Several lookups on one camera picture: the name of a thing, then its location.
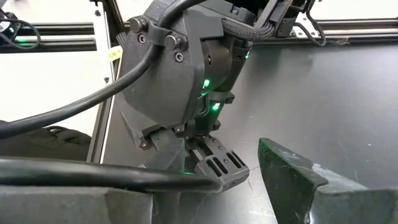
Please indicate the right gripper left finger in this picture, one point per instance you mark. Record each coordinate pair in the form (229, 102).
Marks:
(62, 208)

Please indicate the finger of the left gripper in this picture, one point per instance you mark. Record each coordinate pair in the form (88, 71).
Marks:
(168, 151)

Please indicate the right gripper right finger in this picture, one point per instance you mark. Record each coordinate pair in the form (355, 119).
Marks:
(295, 193)

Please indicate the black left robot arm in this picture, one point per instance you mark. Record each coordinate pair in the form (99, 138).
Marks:
(281, 14)

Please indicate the black bag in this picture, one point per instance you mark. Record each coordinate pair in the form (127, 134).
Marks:
(37, 143)

